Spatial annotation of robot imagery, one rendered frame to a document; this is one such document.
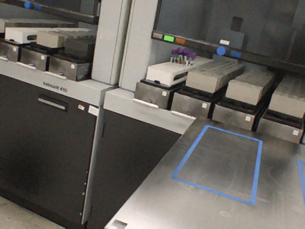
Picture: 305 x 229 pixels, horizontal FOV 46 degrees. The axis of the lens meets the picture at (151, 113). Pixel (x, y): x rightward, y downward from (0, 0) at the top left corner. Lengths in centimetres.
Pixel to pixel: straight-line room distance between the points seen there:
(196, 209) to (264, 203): 14
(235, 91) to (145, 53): 37
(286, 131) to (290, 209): 58
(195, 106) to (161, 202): 73
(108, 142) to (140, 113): 20
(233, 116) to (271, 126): 12
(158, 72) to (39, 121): 60
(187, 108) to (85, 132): 46
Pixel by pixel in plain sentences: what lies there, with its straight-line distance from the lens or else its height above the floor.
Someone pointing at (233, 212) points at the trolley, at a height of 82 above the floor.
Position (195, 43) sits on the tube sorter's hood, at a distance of 130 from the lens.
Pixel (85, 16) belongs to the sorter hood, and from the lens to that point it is 150.
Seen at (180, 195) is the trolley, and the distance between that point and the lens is 59.
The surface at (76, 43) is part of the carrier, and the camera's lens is 154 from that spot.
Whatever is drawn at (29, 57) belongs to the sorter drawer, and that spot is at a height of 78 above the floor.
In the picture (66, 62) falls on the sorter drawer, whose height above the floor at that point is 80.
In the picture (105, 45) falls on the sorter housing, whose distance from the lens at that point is 148.
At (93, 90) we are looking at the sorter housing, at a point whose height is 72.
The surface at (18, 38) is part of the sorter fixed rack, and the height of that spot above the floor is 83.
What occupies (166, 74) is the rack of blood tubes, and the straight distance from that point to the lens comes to 131.
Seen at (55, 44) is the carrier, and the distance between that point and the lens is 161.
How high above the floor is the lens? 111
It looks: 18 degrees down
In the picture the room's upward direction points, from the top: 11 degrees clockwise
